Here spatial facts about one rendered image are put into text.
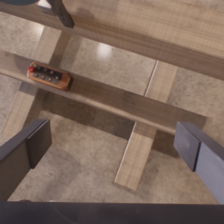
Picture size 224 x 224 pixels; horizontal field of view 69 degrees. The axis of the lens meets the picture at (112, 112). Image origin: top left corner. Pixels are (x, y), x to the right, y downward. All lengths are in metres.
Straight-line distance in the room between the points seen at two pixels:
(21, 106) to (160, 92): 0.67
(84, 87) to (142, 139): 0.34
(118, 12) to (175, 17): 0.12
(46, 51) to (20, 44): 0.26
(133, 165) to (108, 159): 0.16
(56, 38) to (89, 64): 0.21
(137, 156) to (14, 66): 0.67
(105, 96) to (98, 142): 0.29
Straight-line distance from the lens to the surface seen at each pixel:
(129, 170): 0.76
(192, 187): 0.93
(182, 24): 0.42
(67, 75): 0.67
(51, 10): 0.39
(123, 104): 0.64
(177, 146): 0.17
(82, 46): 0.99
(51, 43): 0.94
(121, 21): 0.41
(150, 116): 0.64
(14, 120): 0.92
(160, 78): 0.78
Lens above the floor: 0.84
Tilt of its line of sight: 81 degrees down
